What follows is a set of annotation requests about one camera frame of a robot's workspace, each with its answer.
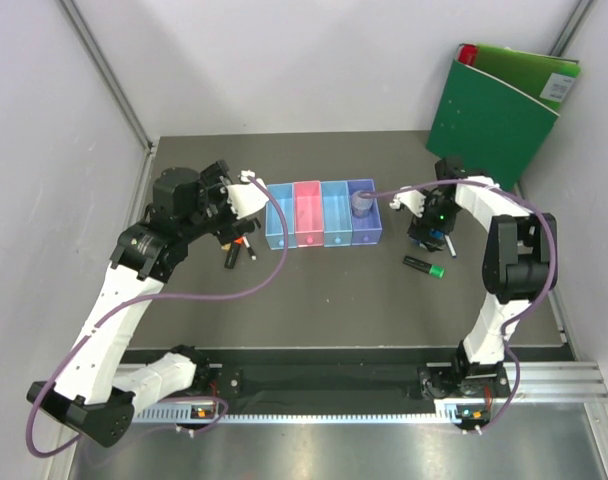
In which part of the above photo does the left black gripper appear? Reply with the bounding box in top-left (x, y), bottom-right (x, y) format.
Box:
top-left (180, 161), bottom-right (260, 244)

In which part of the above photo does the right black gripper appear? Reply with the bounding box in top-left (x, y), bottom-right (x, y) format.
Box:
top-left (407, 190), bottom-right (462, 253)

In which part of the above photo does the blue round tub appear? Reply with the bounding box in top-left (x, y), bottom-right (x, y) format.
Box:
top-left (426, 229), bottom-right (446, 252)

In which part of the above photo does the orange black highlighter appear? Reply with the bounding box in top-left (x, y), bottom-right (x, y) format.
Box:
top-left (224, 242), bottom-right (241, 270)

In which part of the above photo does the green black highlighter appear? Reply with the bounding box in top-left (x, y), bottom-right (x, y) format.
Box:
top-left (403, 255), bottom-right (445, 278)

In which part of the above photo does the light blue drawer bin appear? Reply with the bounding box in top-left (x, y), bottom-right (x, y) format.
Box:
top-left (264, 182), bottom-right (299, 251)

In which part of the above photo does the clear paper clip jar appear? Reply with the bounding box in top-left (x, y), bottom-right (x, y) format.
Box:
top-left (350, 190), bottom-right (374, 218)

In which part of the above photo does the green ring binder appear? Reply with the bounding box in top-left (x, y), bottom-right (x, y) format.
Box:
top-left (426, 58), bottom-right (559, 190)

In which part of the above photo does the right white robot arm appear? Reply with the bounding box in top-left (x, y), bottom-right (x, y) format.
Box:
top-left (390, 157), bottom-right (557, 396)

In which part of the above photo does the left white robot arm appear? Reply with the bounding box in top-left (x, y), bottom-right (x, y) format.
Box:
top-left (27, 161), bottom-right (269, 447)

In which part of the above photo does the blue white marker pen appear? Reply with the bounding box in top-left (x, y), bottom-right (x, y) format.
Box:
top-left (444, 235), bottom-right (457, 258)

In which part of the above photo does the black white marker pen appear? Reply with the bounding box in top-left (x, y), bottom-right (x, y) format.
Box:
top-left (242, 236), bottom-right (257, 261)

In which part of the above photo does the purple drawer bin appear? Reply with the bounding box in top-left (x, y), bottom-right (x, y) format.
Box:
top-left (347, 179), bottom-right (383, 245)

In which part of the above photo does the pink drawer bin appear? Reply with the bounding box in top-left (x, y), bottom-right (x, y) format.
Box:
top-left (294, 180), bottom-right (324, 248)

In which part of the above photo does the light green folder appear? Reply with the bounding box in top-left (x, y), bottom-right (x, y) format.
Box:
top-left (473, 44), bottom-right (581, 111)

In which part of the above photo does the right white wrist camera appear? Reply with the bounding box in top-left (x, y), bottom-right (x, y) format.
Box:
top-left (389, 190), bottom-right (426, 218)

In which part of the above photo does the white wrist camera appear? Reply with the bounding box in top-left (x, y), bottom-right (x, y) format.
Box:
top-left (225, 170), bottom-right (269, 219)
top-left (389, 190), bottom-right (426, 218)

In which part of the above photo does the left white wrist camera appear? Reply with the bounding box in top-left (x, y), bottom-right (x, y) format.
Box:
top-left (225, 170), bottom-right (269, 219)

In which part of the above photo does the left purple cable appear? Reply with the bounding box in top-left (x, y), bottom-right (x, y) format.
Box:
top-left (26, 174), bottom-right (289, 459)

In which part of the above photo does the purple cable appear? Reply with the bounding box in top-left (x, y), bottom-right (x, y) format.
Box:
top-left (26, 174), bottom-right (289, 459)
top-left (358, 178), bottom-right (559, 435)

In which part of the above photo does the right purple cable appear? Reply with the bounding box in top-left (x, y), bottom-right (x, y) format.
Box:
top-left (358, 178), bottom-right (559, 435)

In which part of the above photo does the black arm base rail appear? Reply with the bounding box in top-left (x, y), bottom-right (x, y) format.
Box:
top-left (189, 347), bottom-right (509, 414)

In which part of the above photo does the grey slotted cable duct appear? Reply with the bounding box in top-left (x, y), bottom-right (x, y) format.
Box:
top-left (133, 397), bottom-right (490, 426)

